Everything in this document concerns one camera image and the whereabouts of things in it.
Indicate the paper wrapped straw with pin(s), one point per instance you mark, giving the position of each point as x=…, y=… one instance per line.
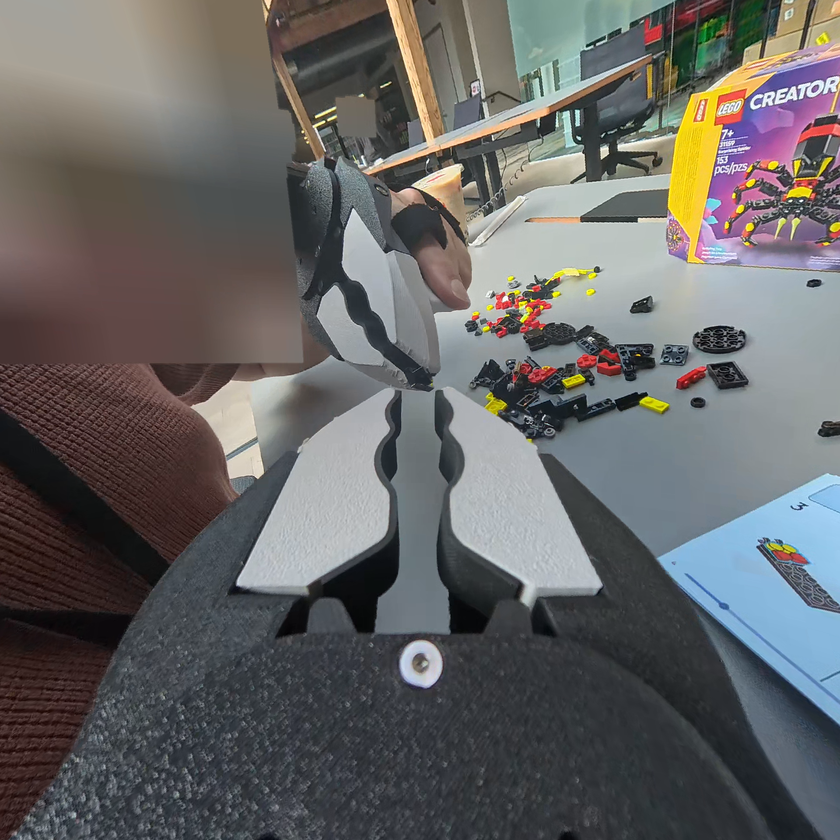
x=499, y=220

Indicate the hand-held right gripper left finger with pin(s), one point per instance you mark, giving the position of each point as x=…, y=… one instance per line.
x=328, y=499

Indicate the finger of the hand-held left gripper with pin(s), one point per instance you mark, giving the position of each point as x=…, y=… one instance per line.
x=341, y=328
x=394, y=282

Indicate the black round brick plate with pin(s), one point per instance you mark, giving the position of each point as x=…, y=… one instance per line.
x=719, y=339

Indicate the black slope brick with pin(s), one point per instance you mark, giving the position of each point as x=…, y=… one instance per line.
x=642, y=305

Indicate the slanted wooden beam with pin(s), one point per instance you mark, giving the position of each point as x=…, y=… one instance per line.
x=289, y=85

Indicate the upright wooden post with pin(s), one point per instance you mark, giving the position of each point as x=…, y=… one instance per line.
x=413, y=72

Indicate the long wood edged office desk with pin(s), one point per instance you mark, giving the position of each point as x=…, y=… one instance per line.
x=525, y=111

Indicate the plastic iced drink cup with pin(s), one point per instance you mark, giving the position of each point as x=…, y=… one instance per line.
x=446, y=180

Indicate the pile of toy bricks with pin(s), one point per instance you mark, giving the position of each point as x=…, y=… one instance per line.
x=558, y=380

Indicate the red curved brick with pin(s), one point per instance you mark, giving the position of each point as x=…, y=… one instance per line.
x=691, y=377

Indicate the black bracket brick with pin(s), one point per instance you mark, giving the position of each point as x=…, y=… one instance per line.
x=830, y=428

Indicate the small black yellow brick piece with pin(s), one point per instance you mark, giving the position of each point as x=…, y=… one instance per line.
x=421, y=380

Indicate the open light blue instruction booklet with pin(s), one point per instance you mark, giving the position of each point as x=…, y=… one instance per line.
x=774, y=577

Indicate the person's left hand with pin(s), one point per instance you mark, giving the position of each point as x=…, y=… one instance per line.
x=453, y=275

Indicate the purple toy spider box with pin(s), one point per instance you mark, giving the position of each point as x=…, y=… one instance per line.
x=761, y=164

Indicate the black square brick plate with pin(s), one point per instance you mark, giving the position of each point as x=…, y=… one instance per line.
x=727, y=375

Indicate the brown knit sweater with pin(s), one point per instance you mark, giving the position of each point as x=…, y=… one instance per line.
x=79, y=689

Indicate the black desk mat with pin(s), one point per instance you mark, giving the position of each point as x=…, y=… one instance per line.
x=627, y=207

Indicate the black office chair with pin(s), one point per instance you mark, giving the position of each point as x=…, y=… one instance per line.
x=613, y=85

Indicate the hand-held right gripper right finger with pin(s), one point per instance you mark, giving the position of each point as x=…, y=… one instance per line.
x=518, y=512

